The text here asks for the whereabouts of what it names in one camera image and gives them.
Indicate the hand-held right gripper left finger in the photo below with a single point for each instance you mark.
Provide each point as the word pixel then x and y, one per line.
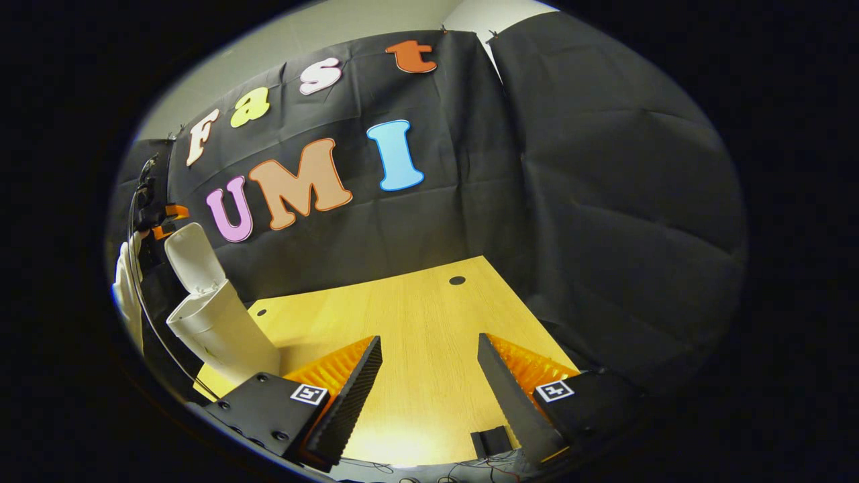
pixel 349 406

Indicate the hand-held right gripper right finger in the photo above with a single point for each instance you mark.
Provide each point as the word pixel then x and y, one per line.
pixel 513 402

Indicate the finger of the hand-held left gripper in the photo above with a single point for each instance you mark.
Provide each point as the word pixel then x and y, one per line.
pixel 177 211
pixel 163 233

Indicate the white desktop garbage bin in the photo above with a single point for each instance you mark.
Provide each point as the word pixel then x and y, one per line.
pixel 215 329

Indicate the wooden desktop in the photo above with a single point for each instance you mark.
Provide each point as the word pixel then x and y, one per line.
pixel 429 322

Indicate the small black box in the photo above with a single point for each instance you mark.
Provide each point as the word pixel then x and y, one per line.
pixel 492 443

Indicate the black backdrop cloth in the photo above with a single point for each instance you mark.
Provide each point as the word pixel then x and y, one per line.
pixel 604 201

